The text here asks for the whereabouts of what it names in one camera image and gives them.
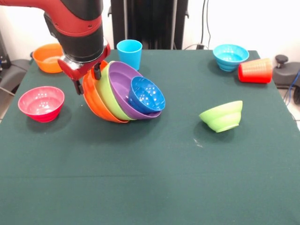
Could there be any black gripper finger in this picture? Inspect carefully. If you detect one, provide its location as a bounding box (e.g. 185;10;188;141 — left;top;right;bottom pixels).
93;61;102;81
72;79;85;96

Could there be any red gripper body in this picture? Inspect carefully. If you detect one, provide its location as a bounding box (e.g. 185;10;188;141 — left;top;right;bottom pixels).
57;39;111;82

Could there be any wide orange bowl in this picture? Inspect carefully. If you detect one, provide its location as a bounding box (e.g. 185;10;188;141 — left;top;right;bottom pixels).
82;60;129;124

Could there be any purple bowl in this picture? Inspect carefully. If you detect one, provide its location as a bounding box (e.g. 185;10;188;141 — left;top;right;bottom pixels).
108;61;163;120

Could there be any large green bowl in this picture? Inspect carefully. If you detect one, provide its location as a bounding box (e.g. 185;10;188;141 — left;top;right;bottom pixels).
96;61;138;121

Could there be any light blue cup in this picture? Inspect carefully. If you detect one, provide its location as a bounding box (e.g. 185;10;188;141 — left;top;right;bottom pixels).
116;39;143;71

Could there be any magenta bowl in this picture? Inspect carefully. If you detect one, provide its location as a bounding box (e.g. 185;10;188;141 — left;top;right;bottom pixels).
17;86;65;123

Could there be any dark blue bowl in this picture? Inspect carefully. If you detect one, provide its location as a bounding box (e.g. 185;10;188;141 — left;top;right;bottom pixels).
127;76;166;115

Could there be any small green bowl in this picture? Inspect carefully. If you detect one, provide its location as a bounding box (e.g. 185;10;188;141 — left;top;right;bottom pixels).
198;100;243;134

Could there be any light blue bowl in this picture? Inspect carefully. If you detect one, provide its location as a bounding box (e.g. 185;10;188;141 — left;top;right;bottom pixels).
212;44;250;72

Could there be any red cup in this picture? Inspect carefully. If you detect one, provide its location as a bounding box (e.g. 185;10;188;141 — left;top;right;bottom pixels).
238;57;273;84

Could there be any deep orange bowl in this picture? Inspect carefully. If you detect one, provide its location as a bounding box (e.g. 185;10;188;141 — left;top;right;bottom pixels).
32;43;65;74

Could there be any grey machine base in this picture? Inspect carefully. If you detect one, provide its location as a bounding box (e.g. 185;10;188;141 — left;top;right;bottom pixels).
271;54;300;87
0;58;31;94

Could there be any dark green tablecloth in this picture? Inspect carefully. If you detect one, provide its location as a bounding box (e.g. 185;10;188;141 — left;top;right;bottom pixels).
0;48;300;225

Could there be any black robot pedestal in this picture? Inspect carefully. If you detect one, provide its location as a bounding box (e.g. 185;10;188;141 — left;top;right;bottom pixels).
108;0;189;51

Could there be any black wall cable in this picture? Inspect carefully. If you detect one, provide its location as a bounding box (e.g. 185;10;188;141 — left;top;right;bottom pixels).
185;0;211;50

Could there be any blue cable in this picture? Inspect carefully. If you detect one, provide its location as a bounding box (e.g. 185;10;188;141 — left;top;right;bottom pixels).
289;69;300;92

